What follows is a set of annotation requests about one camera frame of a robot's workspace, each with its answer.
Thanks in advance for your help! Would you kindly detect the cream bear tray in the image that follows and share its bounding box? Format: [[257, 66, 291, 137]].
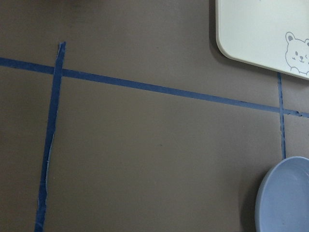
[[215, 0, 309, 79]]

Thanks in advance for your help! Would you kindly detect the blue plate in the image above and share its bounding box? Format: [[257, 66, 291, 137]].
[[254, 157, 309, 232]]

